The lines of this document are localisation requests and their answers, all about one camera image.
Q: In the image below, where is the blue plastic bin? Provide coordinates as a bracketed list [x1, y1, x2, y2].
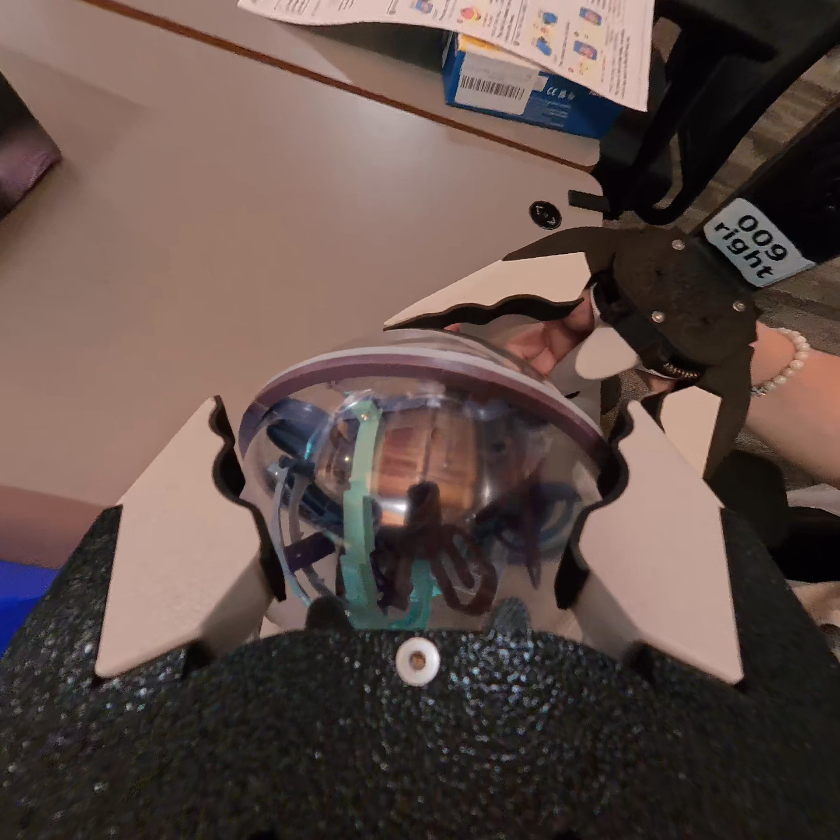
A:
[0, 558, 61, 657]

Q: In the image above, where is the folded printed leaflet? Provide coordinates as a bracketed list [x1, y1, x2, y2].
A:
[238, 0, 657, 112]

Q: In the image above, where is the blue labelled cardboard box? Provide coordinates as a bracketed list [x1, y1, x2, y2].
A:
[441, 29, 624, 140]

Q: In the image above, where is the clear plastic maze ball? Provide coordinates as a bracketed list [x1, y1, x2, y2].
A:
[238, 328, 608, 631]

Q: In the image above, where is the person's right forearm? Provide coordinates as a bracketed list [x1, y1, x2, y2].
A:
[742, 325, 840, 483]

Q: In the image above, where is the grey desk with wood edge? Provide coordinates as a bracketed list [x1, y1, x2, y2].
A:
[79, 0, 601, 173]

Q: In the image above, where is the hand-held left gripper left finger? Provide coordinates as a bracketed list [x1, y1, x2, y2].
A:
[95, 395, 286, 678]

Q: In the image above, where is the person's right hand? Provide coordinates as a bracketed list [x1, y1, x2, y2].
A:
[502, 303, 597, 379]

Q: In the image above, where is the white bead bracelet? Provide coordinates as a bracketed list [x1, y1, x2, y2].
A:
[751, 328, 811, 399]

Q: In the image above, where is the dark blue maze ball box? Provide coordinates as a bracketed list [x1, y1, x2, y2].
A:
[0, 72, 63, 219]

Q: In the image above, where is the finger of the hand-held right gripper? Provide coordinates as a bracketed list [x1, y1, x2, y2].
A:
[384, 252, 593, 330]
[598, 374, 724, 487]

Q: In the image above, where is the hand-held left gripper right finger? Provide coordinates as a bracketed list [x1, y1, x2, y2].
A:
[554, 402, 744, 685]

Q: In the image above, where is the black office chair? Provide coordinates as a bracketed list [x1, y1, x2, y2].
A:
[567, 0, 840, 227]

